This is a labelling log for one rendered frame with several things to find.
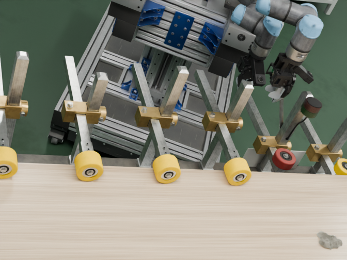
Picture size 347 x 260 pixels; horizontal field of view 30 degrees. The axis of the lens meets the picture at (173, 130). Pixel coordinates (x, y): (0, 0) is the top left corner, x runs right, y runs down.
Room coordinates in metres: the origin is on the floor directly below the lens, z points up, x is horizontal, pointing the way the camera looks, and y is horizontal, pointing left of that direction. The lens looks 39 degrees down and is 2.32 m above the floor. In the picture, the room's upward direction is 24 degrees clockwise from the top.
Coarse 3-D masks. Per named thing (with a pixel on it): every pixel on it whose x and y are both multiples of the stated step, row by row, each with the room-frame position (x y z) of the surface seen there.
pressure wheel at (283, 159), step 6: (276, 150) 1.84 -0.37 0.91; (282, 150) 1.85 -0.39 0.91; (288, 150) 1.87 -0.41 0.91; (276, 156) 1.81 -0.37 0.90; (282, 156) 1.83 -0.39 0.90; (288, 156) 1.84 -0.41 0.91; (294, 156) 1.85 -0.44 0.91; (276, 162) 1.80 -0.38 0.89; (282, 162) 1.79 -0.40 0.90; (288, 162) 1.80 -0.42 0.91; (294, 162) 1.82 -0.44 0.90; (282, 168) 1.79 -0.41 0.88; (288, 168) 1.80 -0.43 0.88
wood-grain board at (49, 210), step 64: (0, 192) 1.16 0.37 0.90; (64, 192) 1.26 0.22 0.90; (128, 192) 1.36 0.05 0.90; (192, 192) 1.47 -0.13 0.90; (256, 192) 1.59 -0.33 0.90; (320, 192) 1.73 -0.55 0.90; (0, 256) 0.97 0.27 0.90; (64, 256) 1.05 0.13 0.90; (128, 256) 1.14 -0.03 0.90; (192, 256) 1.23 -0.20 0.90; (256, 256) 1.33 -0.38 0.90; (320, 256) 1.44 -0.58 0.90
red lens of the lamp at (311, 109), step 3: (306, 99) 1.91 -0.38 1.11; (306, 102) 1.89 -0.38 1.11; (306, 105) 1.89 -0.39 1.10; (309, 105) 1.88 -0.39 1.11; (306, 108) 1.88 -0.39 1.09; (309, 108) 1.88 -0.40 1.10; (312, 108) 1.88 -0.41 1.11; (315, 108) 1.88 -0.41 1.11; (318, 108) 1.88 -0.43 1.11; (312, 111) 1.88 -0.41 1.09; (315, 111) 1.88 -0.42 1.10; (318, 111) 1.89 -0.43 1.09
